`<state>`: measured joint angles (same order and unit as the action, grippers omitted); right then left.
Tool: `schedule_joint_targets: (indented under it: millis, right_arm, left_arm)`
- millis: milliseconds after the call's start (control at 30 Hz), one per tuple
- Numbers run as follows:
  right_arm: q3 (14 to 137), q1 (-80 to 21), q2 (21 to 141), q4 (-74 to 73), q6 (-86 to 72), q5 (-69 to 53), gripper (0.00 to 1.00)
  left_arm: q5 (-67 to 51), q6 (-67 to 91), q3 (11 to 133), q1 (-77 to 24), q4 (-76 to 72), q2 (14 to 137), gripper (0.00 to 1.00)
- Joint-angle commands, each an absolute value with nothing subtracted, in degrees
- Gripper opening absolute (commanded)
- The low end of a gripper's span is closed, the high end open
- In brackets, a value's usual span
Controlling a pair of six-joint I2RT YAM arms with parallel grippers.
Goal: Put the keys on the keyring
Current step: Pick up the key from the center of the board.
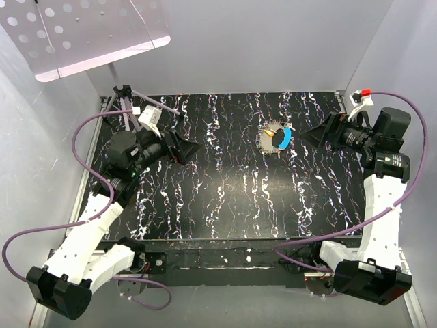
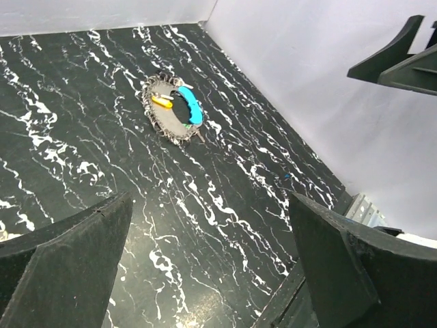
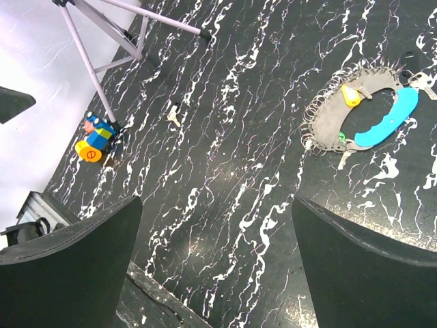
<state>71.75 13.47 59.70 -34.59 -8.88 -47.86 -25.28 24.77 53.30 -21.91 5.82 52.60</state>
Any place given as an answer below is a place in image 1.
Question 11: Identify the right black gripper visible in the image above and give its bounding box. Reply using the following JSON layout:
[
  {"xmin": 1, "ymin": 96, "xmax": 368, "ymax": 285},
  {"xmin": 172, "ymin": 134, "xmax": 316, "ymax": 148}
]
[{"xmin": 298, "ymin": 111, "xmax": 377, "ymax": 154}]

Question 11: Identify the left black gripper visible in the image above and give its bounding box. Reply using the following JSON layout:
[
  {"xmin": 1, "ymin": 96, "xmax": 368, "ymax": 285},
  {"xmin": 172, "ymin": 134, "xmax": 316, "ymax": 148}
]
[{"xmin": 128, "ymin": 123, "xmax": 202, "ymax": 176}]

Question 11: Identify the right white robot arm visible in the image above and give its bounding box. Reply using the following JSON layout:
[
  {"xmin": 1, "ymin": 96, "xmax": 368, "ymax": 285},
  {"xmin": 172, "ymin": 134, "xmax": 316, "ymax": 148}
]
[{"xmin": 302, "ymin": 107, "xmax": 412, "ymax": 305}]

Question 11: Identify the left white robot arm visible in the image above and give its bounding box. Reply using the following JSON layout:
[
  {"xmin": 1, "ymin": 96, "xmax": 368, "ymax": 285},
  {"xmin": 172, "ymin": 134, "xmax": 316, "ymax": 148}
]
[{"xmin": 26, "ymin": 130, "xmax": 202, "ymax": 320}]

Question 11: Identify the perforated music stand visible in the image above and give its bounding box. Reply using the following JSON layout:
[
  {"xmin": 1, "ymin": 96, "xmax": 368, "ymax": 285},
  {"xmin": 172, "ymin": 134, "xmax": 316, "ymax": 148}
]
[{"xmin": 1, "ymin": 1, "xmax": 171, "ymax": 131}]

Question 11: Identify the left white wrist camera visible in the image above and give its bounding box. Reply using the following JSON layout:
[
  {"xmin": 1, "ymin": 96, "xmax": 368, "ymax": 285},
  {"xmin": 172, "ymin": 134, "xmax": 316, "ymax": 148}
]
[{"xmin": 132, "ymin": 105, "xmax": 162, "ymax": 138}]

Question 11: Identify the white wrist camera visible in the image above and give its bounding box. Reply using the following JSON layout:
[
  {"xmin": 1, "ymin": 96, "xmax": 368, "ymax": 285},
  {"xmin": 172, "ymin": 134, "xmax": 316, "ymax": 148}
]
[
  {"xmin": 132, "ymin": 105, "xmax": 162, "ymax": 138},
  {"xmin": 348, "ymin": 89, "xmax": 374, "ymax": 121}
]

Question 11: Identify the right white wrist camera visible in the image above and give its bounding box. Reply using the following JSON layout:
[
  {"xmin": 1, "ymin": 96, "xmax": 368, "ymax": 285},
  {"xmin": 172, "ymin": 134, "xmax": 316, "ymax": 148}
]
[{"xmin": 348, "ymin": 89, "xmax": 374, "ymax": 121}]

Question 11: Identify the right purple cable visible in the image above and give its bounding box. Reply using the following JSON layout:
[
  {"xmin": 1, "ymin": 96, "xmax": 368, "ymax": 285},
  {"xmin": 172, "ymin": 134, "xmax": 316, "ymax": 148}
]
[{"xmin": 274, "ymin": 90, "xmax": 429, "ymax": 274}]

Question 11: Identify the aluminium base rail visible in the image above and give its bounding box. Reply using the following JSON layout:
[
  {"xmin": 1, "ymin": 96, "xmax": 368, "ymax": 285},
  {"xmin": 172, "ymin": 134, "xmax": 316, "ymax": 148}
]
[{"xmin": 29, "ymin": 96, "xmax": 111, "ymax": 328}]

